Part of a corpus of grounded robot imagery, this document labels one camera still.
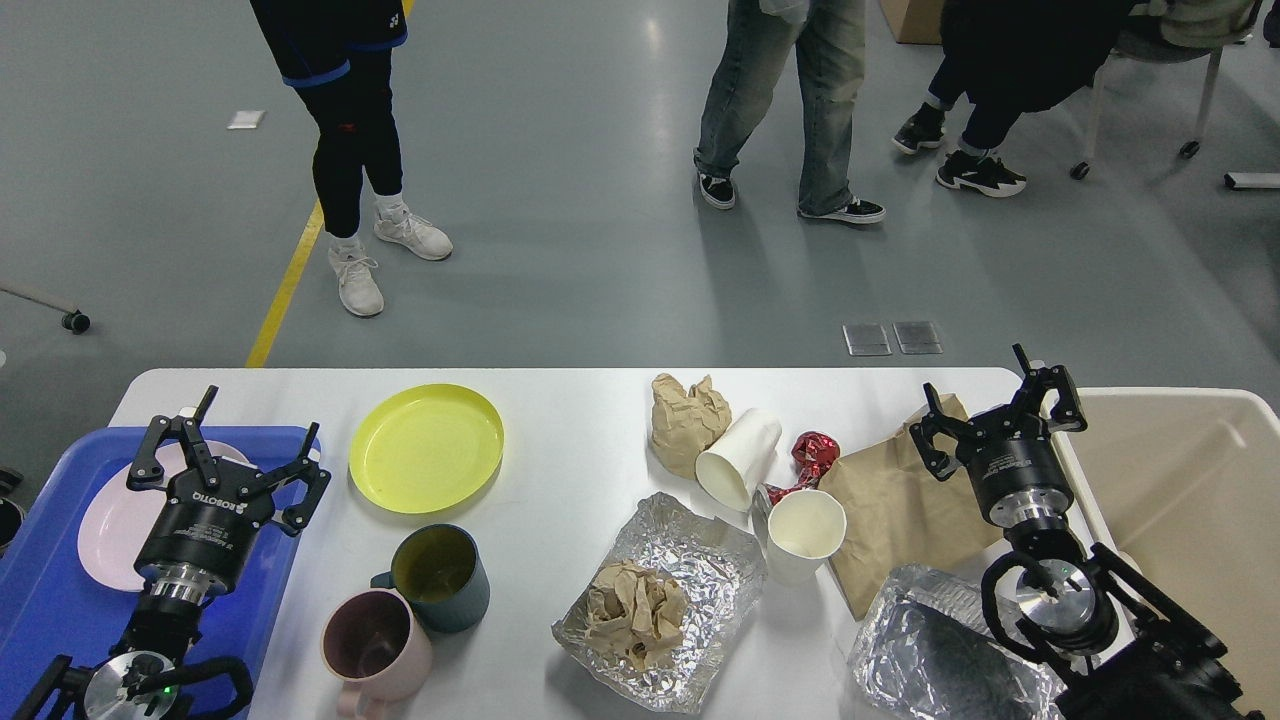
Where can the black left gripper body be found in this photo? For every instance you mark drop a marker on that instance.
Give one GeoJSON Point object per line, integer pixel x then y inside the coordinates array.
{"type": "Point", "coordinates": [191, 501]}

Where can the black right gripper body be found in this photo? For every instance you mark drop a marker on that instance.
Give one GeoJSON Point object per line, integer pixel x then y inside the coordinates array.
{"type": "Point", "coordinates": [1017, 480]}

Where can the pink mug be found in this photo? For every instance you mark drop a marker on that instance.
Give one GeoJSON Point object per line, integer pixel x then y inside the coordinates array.
{"type": "Point", "coordinates": [377, 647]}

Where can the dark teal mug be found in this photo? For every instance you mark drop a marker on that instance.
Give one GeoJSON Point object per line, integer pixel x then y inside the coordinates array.
{"type": "Point", "coordinates": [439, 571]}

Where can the yellow plate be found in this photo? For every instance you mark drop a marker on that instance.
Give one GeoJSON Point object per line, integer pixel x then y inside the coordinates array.
{"type": "Point", "coordinates": [427, 449]}

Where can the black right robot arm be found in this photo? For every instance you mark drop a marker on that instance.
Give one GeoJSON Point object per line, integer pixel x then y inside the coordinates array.
{"type": "Point", "coordinates": [1122, 647]}

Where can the flat brown paper bag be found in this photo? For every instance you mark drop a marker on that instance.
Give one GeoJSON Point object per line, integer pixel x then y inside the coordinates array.
{"type": "Point", "coordinates": [897, 513]}

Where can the pink plate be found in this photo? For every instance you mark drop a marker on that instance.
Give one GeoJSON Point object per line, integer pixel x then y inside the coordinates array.
{"type": "Point", "coordinates": [119, 521]}

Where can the red foil wrapper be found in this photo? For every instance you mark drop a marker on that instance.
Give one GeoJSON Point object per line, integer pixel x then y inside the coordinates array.
{"type": "Point", "coordinates": [814, 454]}

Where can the right metal floor plate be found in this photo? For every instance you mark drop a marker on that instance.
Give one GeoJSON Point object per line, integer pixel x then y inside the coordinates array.
{"type": "Point", "coordinates": [918, 338]}

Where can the metal floor plate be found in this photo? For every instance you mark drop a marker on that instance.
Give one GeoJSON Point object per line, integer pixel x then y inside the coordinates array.
{"type": "Point", "coordinates": [866, 340]}
{"type": "Point", "coordinates": [918, 338]}

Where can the beige plastic bin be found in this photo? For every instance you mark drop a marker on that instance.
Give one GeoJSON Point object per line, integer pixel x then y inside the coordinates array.
{"type": "Point", "coordinates": [1185, 482]}

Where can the left metal floor plate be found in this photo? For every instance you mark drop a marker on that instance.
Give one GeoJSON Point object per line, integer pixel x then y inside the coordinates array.
{"type": "Point", "coordinates": [866, 340]}

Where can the upright white paper cup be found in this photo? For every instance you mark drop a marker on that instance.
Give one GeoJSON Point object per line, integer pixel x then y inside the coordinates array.
{"type": "Point", "coordinates": [804, 529]}

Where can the blue plastic tray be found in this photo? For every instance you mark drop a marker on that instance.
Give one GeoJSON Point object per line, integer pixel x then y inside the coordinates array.
{"type": "Point", "coordinates": [60, 600]}

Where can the chair leg with caster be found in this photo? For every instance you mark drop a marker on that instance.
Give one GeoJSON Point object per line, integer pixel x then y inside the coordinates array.
{"type": "Point", "coordinates": [72, 318]}

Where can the aluminium foil tray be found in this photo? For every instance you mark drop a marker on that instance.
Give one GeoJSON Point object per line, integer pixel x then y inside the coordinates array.
{"type": "Point", "coordinates": [924, 651]}

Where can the lying white paper cup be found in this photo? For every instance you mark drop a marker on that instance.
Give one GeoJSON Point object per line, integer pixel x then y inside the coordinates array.
{"type": "Point", "coordinates": [731, 469]}

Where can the crumpled aluminium foil sheet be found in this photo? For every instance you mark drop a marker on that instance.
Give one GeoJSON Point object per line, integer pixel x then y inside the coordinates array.
{"type": "Point", "coordinates": [721, 572]}

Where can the crumpled brown paper bag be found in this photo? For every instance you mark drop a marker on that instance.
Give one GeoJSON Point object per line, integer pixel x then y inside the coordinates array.
{"type": "Point", "coordinates": [686, 421]}

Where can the crumpled brown paper ball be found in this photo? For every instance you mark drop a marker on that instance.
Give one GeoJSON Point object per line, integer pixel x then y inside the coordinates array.
{"type": "Point", "coordinates": [636, 614]}

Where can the seated person in black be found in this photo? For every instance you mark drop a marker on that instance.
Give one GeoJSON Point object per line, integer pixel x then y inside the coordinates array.
{"type": "Point", "coordinates": [1010, 58]}

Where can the office chair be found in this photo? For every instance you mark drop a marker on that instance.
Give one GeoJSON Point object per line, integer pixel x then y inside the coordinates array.
{"type": "Point", "coordinates": [1166, 33]}

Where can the person in black leggings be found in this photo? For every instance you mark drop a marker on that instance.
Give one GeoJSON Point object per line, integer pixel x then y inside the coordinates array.
{"type": "Point", "coordinates": [337, 57]}

